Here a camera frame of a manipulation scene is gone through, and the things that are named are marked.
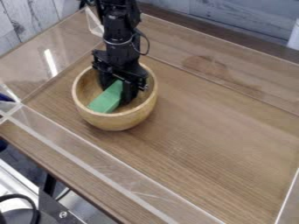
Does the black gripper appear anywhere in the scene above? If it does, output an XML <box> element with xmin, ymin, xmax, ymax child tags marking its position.
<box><xmin>93</xmin><ymin>40</ymin><xmax>149</xmax><ymax>105</ymax></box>

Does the green rectangular block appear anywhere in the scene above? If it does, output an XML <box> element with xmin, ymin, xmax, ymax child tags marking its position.
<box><xmin>89</xmin><ymin>80</ymin><xmax>123</xmax><ymax>114</ymax></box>

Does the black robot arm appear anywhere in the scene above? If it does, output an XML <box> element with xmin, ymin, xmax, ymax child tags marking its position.
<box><xmin>93</xmin><ymin>0</ymin><xmax>150</xmax><ymax>104</ymax></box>

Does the brown wooden bowl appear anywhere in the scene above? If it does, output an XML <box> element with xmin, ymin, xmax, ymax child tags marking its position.
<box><xmin>71</xmin><ymin>63</ymin><xmax>159</xmax><ymax>131</ymax></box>

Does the black table leg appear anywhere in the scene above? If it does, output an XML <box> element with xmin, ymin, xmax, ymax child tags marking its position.
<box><xmin>43</xmin><ymin>174</ymin><xmax>58</xmax><ymax>197</ymax></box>

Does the clear acrylic corner bracket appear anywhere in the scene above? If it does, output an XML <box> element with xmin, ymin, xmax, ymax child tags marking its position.
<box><xmin>86</xmin><ymin>7</ymin><xmax>105</xmax><ymax>38</ymax></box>

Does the clear acrylic tray wall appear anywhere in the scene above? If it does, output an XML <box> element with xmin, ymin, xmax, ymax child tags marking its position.
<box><xmin>0</xmin><ymin>12</ymin><xmax>299</xmax><ymax>224</ymax></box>

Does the black metal bracket with screw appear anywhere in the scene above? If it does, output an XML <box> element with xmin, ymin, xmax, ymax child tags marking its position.
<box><xmin>38</xmin><ymin>192</ymin><xmax>87</xmax><ymax>224</ymax></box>

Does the black cable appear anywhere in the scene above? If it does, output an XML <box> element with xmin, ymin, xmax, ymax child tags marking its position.
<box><xmin>0</xmin><ymin>193</ymin><xmax>42</xmax><ymax>224</ymax></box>

